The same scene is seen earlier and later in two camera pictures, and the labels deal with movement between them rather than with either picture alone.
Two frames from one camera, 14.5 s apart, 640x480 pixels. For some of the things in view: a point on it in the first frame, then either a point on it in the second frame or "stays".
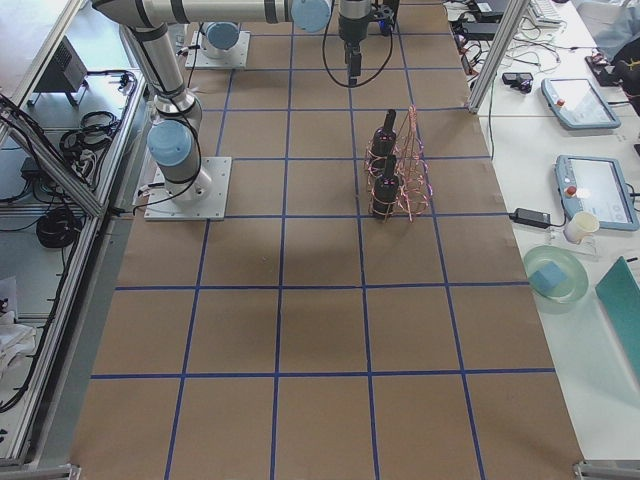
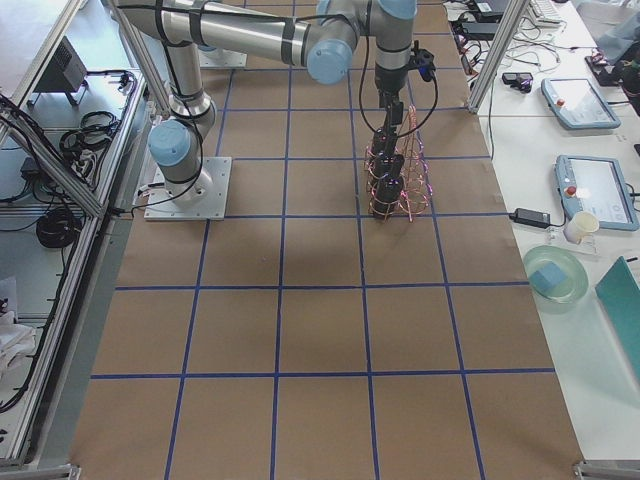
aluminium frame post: (515, 12) stays
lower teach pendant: (596, 185) stays
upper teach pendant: (577, 104) stays
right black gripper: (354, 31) -> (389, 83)
